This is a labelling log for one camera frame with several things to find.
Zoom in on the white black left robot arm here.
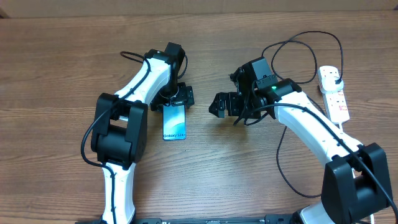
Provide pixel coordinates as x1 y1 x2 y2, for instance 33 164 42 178
82 42 195 223

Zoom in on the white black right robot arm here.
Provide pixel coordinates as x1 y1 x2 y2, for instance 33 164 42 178
209 57 397 223

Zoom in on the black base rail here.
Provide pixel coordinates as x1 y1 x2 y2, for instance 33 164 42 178
74 213 295 224

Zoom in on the Samsung Galaxy smartphone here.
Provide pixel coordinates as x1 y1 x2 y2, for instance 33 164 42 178
163 105 187 141

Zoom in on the white USB charger adapter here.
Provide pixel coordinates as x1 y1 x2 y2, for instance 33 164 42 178
319 77 344 94

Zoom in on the white power strip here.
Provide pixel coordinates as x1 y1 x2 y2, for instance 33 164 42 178
317 65 351 126

